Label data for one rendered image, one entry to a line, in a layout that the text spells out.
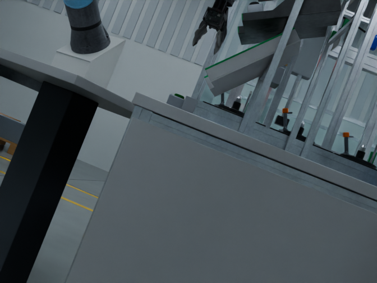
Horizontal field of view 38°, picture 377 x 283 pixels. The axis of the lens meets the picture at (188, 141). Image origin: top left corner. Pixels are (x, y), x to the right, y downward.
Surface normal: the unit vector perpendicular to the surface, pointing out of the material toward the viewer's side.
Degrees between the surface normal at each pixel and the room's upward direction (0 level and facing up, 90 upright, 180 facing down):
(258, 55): 90
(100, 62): 90
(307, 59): 90
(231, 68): 90
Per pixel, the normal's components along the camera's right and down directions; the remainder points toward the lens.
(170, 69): -0.13, -0.09
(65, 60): -0.50, -0.22
